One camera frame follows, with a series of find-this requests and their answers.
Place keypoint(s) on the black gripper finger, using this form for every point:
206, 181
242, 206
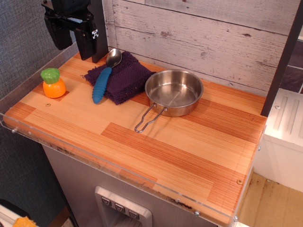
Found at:
86, 40
59, 34

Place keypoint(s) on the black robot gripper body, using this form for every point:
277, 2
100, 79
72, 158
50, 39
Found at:
70, 14

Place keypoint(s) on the blue handled metal spoon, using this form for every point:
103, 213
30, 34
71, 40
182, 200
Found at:
114, 58

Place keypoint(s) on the orange toy carrot green top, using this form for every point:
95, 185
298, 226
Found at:
53, 85

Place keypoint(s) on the purple knitted cloth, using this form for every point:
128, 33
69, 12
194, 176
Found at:
127, 79

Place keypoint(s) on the stainless steel pan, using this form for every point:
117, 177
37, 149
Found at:
171, 93

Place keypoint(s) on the grey toy fridge cabinet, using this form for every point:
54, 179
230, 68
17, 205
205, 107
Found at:
79, 181

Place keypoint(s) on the silver dispenser button panel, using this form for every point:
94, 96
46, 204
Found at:
120, 208

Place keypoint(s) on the yellow cloth bottom left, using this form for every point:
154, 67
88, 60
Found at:
24, 222

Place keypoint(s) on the white cabinet at right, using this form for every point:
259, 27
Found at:
280, 152

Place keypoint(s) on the dark left upright post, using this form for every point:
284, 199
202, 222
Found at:
96, 9

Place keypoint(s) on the dark upright post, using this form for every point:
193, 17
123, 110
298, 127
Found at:
96, 9
284, 60

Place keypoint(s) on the dark right upright post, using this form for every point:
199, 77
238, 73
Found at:
284, 60

